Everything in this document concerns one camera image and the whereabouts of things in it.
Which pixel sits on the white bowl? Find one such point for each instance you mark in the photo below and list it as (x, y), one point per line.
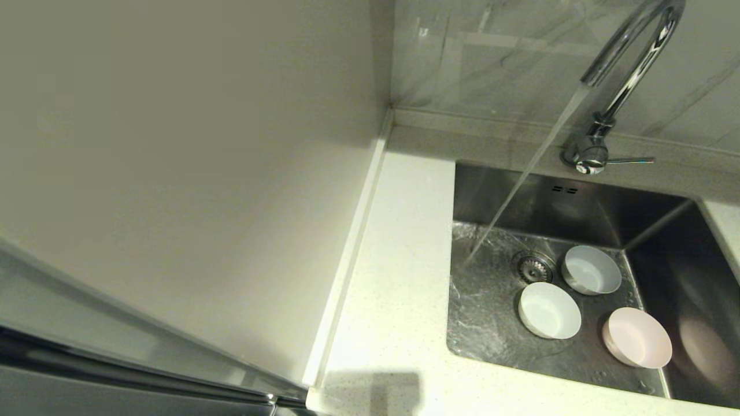
(549, 311)

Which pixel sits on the pale blue bowl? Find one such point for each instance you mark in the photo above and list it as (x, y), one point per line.
(592, 270)

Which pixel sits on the thin chrome faucet lever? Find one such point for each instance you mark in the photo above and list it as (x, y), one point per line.
(633, 160)

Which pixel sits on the pink bowl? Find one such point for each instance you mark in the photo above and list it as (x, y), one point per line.
(637, 338)

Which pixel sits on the stainless steel sink basin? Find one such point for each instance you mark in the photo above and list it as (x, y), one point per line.
(491, 341)

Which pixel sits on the white countertop trim strip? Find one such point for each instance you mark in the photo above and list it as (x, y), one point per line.
(347, 260)

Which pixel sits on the round metal drain strainer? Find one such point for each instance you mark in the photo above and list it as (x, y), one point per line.
(533, 266)

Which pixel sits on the chrome gooseneck faucet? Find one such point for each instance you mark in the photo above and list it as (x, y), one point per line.
(621, 95)

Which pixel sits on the shiny steel appliance edge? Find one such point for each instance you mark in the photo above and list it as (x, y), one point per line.
(58, 349)

